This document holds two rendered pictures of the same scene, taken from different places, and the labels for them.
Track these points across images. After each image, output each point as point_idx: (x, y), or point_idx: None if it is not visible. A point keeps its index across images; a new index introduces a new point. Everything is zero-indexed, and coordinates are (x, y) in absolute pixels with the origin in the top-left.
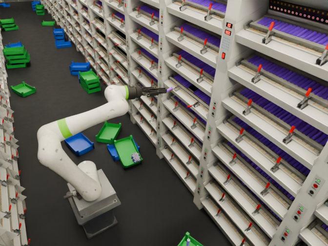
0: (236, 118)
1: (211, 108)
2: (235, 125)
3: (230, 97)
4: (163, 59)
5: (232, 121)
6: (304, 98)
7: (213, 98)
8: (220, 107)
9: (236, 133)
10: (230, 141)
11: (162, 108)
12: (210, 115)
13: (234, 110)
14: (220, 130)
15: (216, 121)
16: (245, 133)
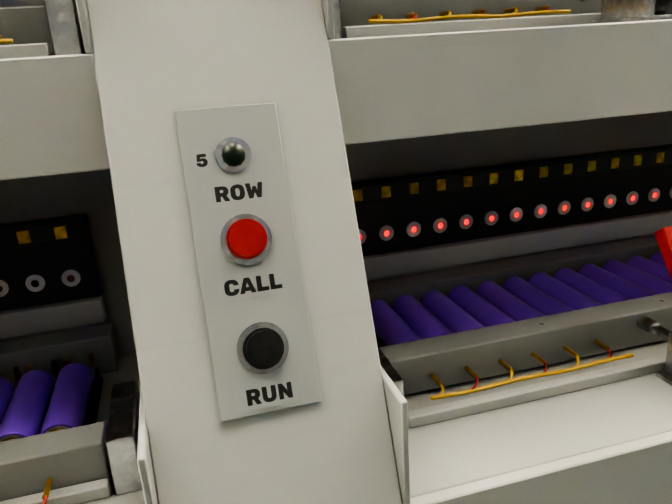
0: (404, 322)
1: (179, 304)
2: (506, 331)
3: (340, 31)
4: None
5: (434, 340)
6: None
7: (167, 108)
8: (344, 148)
9: (611, 375)
10: (668, 489)
11: None
12: (209, 448)
13: (562, 26)
14: (503, 482)
15: (399, 391)
16: (636, 309)
